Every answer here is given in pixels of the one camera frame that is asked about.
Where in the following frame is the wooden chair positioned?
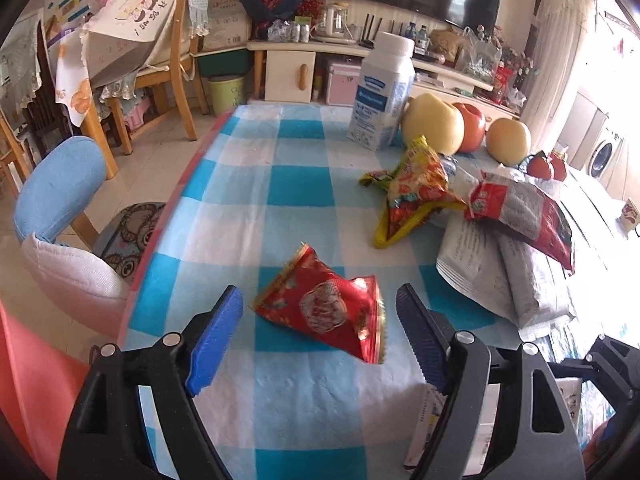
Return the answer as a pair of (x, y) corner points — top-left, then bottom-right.
(107, 0), (211, 156)

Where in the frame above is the white plastic milk bottle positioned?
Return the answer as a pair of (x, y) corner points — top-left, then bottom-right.
(346, 31), (416, 152)

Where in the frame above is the large yellow pear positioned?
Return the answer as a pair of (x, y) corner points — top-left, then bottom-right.
(401, 93), (466, 156)

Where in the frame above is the blue padded chair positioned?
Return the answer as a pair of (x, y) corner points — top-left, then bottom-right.
(14, 136), (121, 246)

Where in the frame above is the left red tomato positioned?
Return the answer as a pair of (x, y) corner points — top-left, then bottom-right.
(526, 155), (555, 180)

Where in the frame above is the white patterned cup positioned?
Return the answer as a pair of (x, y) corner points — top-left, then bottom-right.
(619, 197), (640, 236)

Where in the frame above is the small yellow pear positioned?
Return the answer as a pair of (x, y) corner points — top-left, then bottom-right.
(486, 117), (532, 166)

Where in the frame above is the black router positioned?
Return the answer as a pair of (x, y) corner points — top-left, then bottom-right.
(359, 12), (383, 48)

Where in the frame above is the grey printed packet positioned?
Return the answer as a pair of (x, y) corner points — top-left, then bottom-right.
(436, 212), (521, 321)

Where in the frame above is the white washing machine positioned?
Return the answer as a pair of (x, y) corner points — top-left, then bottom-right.
(587, 125), (626, 191)

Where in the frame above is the clear water kettle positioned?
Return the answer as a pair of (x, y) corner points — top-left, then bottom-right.
(315, 2), (351, 43)

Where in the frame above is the white paper packet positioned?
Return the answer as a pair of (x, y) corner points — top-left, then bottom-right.
(404, 384), (496, 468)

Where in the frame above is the pink storage box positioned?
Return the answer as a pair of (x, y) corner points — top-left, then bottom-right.
(327, 57), (363, 106)

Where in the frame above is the red apple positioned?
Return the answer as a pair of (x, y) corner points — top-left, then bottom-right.
(452, 102), (487, 153)

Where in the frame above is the green trash bin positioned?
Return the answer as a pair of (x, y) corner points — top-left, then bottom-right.
(206, 74), (246, 116)

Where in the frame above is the cardboard box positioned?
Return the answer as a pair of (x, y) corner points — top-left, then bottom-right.
(202, 0), (253, 51)

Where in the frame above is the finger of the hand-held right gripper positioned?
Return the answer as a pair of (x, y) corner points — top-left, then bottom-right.
(550, 335), (640, 411)

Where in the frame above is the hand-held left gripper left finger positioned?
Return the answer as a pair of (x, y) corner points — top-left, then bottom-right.
(57, 285), (244, 480)

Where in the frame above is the grey plain packet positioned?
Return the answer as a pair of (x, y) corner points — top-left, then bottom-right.
(497, 232), (577, 331)

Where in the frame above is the yellow red snack packet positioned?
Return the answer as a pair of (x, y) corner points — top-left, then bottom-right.
(359, 135), (466, 249)

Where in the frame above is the red plastic chair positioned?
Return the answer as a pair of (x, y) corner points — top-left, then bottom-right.
(0, 305), (91, 480)

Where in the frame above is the bear pattern seat cushion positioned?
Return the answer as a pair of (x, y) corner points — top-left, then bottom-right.
(92, 202), (166, 278)

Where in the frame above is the clear plastic bag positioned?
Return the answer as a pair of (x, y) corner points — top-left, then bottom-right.
(457, 27), (503, 83)

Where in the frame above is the white padded chair back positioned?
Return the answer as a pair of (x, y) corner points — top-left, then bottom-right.
(21, 234), (131, 336)

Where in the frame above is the cream television cabinet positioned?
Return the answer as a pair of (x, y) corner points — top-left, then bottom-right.
(247, 40), (521, 117)

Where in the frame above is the red gift bag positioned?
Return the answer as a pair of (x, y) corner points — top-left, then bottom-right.
(492, 62), (518, 106)

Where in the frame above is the cream printed cloth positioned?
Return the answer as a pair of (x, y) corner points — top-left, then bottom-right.
(82, 0), (176, 88)

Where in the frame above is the red white snack packet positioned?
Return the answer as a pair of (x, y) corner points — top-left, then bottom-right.
(465, 170), (575, 273)

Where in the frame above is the lace covered air conditioner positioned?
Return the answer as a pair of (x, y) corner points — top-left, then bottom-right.
(520, 0), (598, 141)

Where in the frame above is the red foil snack packet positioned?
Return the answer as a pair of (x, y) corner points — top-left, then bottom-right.
(251, 242), (386, 365)

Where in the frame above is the blue checked tablecloth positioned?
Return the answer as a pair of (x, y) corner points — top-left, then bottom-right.
(117, 104), (640, 480)

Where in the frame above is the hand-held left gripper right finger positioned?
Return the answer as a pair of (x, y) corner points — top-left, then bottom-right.
(396, 284), (586, 480)

